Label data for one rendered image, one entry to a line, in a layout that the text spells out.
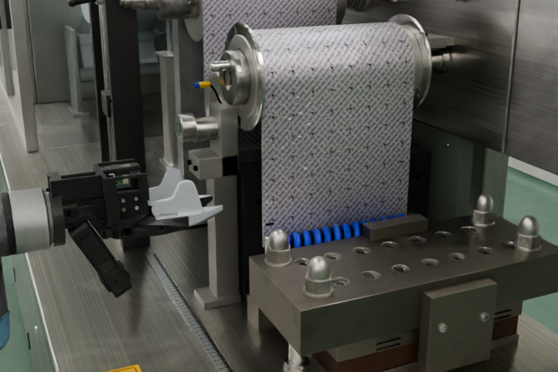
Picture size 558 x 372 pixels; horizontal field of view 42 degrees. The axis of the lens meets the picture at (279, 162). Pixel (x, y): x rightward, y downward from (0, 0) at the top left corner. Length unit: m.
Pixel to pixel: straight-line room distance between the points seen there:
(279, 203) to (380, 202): 0.17
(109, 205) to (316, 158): 0.30
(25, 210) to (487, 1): 0.67
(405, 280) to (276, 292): 0.16
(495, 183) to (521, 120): 0.37
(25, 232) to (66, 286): 0.35
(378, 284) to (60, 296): 0.52
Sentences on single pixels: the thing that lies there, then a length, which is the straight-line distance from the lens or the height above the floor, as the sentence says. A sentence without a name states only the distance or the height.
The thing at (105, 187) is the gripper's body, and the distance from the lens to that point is 0.89.
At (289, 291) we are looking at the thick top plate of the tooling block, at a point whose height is 1.03.
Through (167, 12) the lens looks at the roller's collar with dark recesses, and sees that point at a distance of 1.19.
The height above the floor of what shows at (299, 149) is 1.16.
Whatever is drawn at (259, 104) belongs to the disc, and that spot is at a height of 1.23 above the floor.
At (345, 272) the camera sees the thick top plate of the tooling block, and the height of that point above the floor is 1.03.
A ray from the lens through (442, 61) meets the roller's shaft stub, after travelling 1.14.
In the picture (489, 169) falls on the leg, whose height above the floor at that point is 1.03.
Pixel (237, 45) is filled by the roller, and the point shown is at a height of 1.29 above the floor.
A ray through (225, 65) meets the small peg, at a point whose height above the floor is 1.27.
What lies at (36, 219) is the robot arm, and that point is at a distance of 0.88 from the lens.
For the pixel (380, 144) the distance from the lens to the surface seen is 1.06.
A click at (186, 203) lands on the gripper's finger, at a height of 1.12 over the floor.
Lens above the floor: 1.44
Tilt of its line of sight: 18 degrees down
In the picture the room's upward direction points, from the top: straight up
